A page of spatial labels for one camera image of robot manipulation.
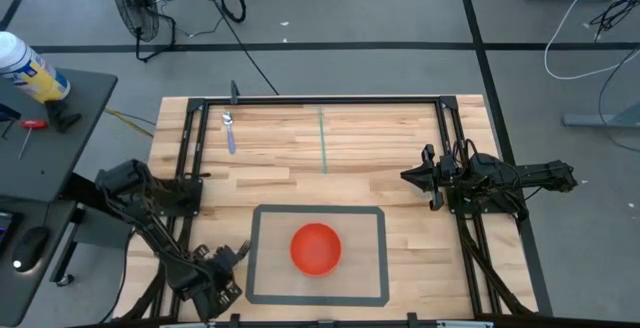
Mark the dark blue tool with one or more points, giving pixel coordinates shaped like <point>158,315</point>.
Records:
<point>7,113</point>

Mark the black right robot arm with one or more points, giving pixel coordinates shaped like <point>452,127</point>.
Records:
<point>540,175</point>

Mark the yellow wipes canister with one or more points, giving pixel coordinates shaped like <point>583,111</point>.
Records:
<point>30,70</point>

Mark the black floor tape strip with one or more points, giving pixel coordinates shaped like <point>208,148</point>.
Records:
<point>480,43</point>
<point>300,46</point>
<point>17,0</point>

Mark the black side desk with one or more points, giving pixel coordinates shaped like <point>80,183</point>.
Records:
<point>55,168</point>

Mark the black aluminium frame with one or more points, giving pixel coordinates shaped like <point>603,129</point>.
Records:
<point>325,100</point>

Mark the beige mat with grey border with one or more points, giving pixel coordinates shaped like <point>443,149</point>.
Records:
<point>270,248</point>

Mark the green plastic stick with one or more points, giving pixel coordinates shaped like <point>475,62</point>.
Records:
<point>323,143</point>

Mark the black computer mouse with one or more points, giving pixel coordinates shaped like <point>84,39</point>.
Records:
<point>29,248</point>

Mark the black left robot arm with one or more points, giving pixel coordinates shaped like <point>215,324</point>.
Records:
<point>150,218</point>

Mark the grey table foot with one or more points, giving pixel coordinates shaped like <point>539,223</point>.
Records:
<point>600,119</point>

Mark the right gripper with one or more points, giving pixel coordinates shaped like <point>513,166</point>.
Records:
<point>447,180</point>

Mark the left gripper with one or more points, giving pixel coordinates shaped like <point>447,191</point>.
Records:
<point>222,278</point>

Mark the orange bowl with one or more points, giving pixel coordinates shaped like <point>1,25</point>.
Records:
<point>316,249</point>

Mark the black clamp tool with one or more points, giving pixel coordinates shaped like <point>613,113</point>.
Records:
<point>61,115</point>

